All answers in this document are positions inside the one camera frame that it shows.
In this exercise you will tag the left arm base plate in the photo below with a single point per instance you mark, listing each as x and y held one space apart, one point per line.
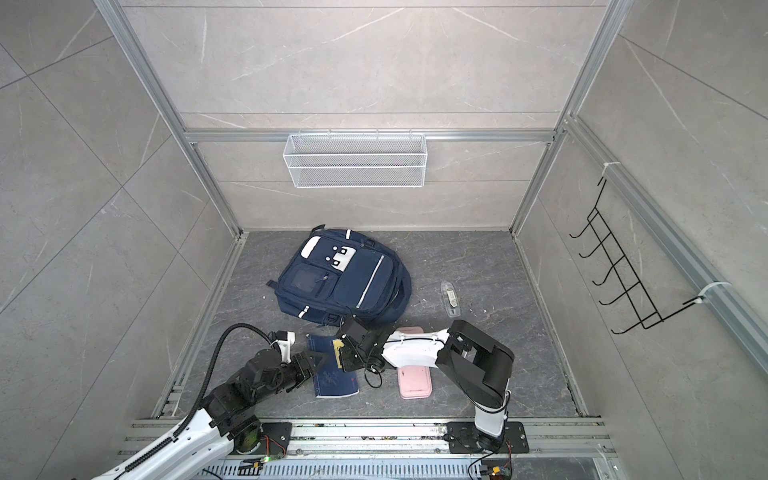
268 439

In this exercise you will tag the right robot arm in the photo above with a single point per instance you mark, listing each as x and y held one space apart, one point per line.
475 362

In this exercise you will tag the black wire hook rack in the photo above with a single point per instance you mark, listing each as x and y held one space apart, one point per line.
621 269

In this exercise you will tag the small clear plastic object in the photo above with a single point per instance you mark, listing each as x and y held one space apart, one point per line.
450 300

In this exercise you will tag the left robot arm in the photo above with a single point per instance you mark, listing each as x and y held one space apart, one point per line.
222 418

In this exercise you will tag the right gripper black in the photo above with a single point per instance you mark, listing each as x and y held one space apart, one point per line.
345 360

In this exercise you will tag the aluminium front rail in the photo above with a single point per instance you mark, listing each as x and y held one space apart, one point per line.
366 448

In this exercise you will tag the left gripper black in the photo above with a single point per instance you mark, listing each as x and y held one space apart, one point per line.
298 363

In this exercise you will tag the navy blue student backpack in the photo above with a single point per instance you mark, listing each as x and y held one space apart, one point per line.
339 273

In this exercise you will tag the pink pencil case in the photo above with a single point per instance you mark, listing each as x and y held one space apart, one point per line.
414 379

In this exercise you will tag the white wire mesh basket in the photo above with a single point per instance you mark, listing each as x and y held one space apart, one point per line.
356 160

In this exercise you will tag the blue book yellow label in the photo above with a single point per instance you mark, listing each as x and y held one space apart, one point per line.
331 381

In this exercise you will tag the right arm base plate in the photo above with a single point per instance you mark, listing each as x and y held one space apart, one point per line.
464 437

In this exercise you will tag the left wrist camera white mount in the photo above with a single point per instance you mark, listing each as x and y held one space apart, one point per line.
283 341

